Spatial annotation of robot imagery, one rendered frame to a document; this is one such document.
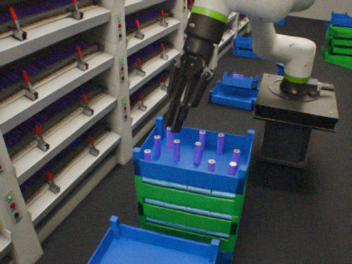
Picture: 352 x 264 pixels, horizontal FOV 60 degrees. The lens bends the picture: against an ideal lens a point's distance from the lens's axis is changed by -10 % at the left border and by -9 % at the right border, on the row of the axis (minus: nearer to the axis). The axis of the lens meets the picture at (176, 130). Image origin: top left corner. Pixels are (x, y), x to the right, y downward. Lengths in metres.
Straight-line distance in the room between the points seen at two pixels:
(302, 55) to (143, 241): 1.02
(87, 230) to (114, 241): 0.39
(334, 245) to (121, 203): 0.88
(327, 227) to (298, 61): 0.71
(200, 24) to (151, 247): 0.60
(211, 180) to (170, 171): 0.11
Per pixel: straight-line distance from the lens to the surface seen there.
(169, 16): 1.99
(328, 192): 1.61
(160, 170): 0.89
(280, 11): 0.78
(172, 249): 0.94
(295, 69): 1.53
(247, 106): 2.15
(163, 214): 1.00
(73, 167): 1.37
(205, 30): 0.79
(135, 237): 0.96
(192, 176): 0.87
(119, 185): 1.53
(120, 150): 1.60
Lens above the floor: 0.98
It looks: 31 degrees down
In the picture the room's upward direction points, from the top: straight up
